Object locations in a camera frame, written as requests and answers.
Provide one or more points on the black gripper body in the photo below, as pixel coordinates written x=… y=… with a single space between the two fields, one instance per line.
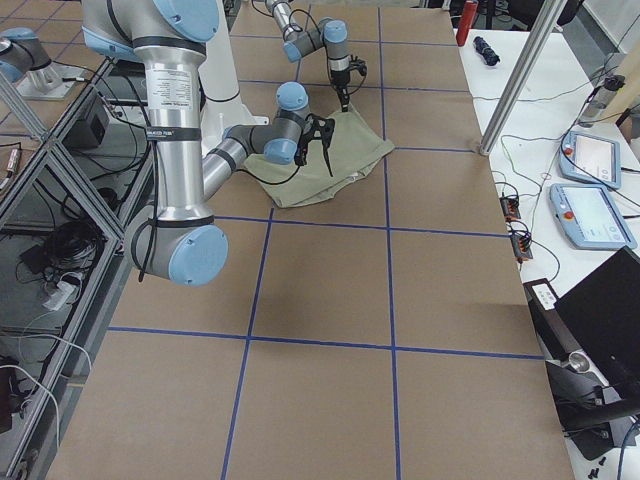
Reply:
x=325 y=150
x=340 y=80

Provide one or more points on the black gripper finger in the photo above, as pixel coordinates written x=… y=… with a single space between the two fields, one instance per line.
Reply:
x=344 y=98
x=326 y=156

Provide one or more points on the sage green long-sleeve shirt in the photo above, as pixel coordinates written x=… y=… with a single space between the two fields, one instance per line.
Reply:
x=354 y=151

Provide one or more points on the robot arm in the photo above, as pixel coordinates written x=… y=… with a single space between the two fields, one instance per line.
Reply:
x=302 y=36
x=175 y=238

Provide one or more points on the red cylinder tube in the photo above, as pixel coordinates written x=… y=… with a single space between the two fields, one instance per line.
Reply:
x=466 y=21

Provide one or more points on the folded dark blue umbrella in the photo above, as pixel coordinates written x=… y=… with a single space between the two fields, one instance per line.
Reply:
x=485 y=51

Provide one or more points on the orange black electronics board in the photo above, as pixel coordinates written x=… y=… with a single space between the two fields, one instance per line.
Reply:
x=519 y=233

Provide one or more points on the black box under rack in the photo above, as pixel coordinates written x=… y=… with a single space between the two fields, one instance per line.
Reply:
x=90 y=127

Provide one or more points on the upper teach pendant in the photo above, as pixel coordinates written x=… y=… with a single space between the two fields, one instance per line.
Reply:
x=590 y=159

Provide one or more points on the teach pendant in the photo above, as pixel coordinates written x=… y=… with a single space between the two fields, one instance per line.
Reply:
x=590 y=159
x=589 y=217

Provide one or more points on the clear water bottle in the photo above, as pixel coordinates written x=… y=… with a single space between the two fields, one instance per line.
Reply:
x=599 y=100

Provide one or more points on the lower teach pendant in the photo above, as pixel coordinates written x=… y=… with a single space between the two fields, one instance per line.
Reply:
x=589 y=217

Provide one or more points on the white power strip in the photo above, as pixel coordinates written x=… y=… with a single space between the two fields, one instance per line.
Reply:
x=64 y=293

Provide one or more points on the black monitor with stand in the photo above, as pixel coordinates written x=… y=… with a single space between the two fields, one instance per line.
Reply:
x=591 y=336

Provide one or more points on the aluminium frame post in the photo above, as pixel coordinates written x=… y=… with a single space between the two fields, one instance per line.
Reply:
x=547 y=18

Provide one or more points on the aluminium frame rack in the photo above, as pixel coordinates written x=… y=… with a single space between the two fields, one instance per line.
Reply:
x=63 y=215

